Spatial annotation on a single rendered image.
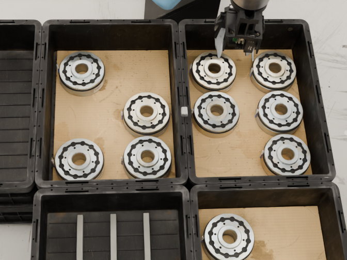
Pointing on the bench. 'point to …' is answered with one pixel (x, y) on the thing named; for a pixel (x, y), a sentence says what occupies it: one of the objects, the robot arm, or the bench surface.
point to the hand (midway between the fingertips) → (233, 47)
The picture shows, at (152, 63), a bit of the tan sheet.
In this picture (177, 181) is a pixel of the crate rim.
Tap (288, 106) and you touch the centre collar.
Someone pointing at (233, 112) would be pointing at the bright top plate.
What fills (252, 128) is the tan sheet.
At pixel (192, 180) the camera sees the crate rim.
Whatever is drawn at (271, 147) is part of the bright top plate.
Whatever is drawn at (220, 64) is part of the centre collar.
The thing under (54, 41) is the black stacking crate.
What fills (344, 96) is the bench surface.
